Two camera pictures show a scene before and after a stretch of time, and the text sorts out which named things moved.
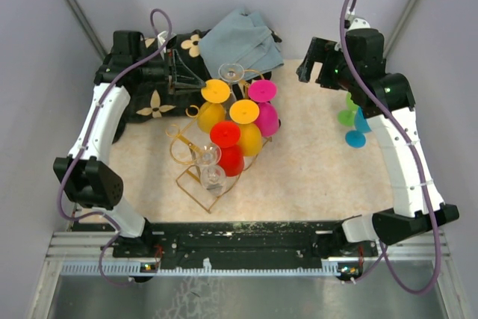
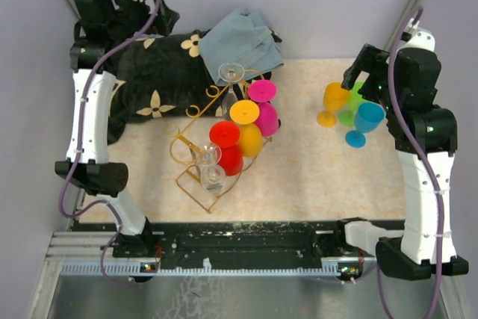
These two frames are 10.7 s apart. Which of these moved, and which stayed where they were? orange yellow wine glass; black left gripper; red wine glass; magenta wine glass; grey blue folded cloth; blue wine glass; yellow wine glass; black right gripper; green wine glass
Moved: black left gripper; black right gripper; yellow wine glass
Stayed: blue wine glass; orange yellow wine glass; red wine glass; green wine glass; magenta wine glass; grey blue folded cloth
